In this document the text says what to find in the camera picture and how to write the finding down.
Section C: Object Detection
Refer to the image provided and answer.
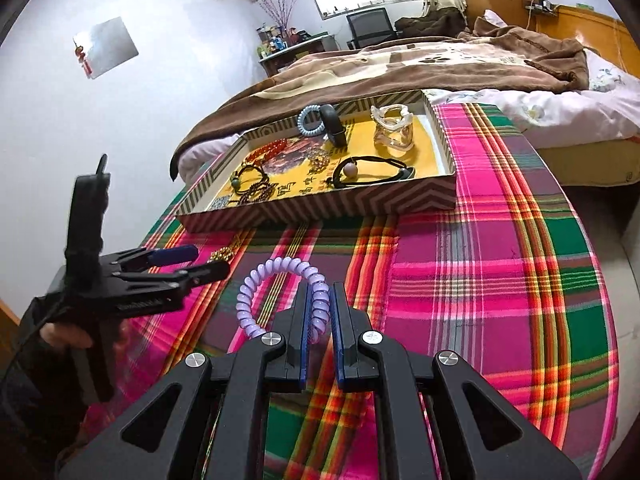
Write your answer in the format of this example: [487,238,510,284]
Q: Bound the black cord pink bead tie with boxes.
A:
[326,155,416,190]

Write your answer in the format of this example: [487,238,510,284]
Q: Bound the brown fleece blanket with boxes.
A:
[169,18,589,178]

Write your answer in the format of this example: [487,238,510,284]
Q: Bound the cluttered desk shelf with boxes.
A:
[259,32,337,77]

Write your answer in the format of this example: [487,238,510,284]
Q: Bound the yellow striped cardboard box tray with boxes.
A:
[176,90,457,233]

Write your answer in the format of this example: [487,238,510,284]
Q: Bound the black office chair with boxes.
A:
[346,8,398,50]

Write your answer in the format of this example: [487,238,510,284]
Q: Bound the black cord teal bead tie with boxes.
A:
[230,164,269,196]

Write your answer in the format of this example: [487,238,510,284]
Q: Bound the silver wall poster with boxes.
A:
[73,18,139,79]

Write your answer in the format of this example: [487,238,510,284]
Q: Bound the red bead bracelet gold charms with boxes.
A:
[243,139,288,167]

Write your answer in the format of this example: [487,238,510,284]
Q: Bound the light blue spiral hair tie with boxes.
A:
[297,104,329,137]

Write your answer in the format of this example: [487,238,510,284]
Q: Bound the person's left hand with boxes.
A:
[39,322,129,356]

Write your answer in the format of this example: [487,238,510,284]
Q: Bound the dried branch bouquet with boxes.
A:
[258,0,298,30]

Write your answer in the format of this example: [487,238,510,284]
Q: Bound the pink floral bed sheet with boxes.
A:
[171,49,639,181]

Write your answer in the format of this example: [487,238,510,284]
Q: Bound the purple spiral hair tie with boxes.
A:
[235,256,332,346]

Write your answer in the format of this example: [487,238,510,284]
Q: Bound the colourful plaid tablecloth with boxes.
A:
[85,104,618,479]

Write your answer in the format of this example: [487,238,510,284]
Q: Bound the dark brown bead bracelet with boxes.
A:
[233,181,279,206]

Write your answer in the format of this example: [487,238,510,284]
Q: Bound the wooden bed headboard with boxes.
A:
[535,6,640,77]

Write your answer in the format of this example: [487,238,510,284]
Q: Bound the small gold chain bracelet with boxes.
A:
[305,148,332,174]

